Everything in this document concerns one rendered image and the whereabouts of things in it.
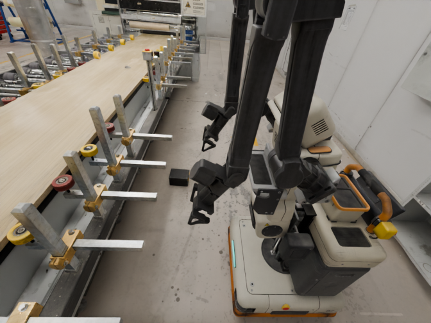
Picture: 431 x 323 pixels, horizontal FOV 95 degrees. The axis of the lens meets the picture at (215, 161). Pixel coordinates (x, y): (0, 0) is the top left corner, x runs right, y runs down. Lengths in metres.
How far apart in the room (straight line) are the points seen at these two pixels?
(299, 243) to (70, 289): 0.96
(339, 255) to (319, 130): 0.57
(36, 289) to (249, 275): 1.05
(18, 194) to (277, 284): 1.40
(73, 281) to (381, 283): 2.03
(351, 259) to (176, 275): 1.15
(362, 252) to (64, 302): 1.19
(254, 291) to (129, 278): 0.89
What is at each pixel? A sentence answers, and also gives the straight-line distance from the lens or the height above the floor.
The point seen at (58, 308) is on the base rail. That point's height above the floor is 0.70.
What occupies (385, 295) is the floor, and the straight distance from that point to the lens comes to 2.16.
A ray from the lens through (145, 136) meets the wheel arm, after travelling 1.42.
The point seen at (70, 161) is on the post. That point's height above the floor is 1.07.
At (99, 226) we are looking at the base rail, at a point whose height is 0.70.
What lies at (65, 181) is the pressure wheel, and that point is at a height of 0.90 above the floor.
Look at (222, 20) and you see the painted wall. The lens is 11.26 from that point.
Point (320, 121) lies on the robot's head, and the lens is 0.69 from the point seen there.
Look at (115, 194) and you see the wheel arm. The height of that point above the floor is 0.83.
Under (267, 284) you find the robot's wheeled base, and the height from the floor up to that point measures 0.28.
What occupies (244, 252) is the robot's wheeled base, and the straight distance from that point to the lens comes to 1.49.
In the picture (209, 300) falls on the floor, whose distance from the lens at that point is 1.66.
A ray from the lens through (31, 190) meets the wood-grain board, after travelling 1.17.
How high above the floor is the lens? 1.60
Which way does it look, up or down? 40 degrees down
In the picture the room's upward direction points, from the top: 5 degrees clockwise
